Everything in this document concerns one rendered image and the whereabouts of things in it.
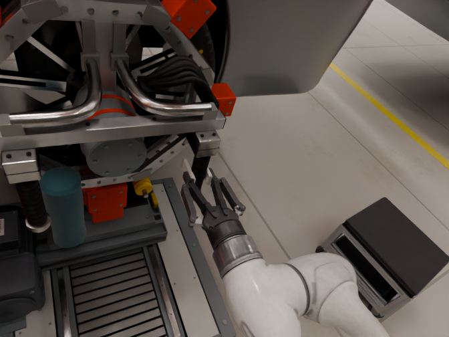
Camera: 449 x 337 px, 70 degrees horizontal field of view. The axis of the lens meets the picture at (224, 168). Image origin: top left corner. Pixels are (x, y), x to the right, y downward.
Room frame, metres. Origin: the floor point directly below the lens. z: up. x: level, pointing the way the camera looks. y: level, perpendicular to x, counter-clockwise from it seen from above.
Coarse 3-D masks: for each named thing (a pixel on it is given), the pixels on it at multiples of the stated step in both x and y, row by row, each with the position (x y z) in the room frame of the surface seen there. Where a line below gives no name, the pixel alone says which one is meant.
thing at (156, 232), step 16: (160, 224) 0.77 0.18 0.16; (96, 240) 0.60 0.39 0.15; (112, 240) 0.62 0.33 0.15; (128, 240) 0.64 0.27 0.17; (144, 240) 0.68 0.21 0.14; (160, 240) 0.72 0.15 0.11; (48, 256) 0.47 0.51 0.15; (64, 256) 0.49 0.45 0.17; (80, 256) 0.52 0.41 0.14; (96, 256) 0.55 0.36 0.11
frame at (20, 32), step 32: (32, 0) 0.49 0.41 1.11; (64, 0) 0.52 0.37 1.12; (96, 0) 0.56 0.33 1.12; (128, 0) 0.61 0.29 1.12; (0, 32) 0.46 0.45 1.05; (32, 32) 0.49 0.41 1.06; (160, 32) 0.64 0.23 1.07; (192, 96) 0.75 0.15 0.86; (0, 160) 0.41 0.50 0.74; (160, 160) 0.67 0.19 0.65
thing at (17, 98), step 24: (48, 48) 0.59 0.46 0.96; (168, 48) 0.91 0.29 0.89; (0, 72) 0.52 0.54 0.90; (24, 72) 0.56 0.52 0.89; (72, 72) 0.61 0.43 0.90; (144, 72) 0.72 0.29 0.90; (0, 96) 0.56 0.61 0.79; (24, 96) 0.68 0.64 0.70; (72, 96) 0.62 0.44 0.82; (168, 96) 0.77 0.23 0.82; (72, 144) 0.63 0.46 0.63
